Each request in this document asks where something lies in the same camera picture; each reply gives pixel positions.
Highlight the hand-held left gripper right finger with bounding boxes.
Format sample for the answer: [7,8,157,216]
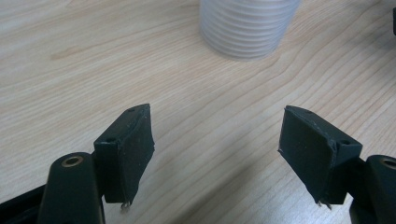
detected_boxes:
[277,105,363,210]

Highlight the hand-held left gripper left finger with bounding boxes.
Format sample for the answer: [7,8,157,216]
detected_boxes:
[92,103,156,210]

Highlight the stack of clear plastic cups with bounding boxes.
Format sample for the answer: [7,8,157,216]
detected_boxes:
[199,0,303,61]

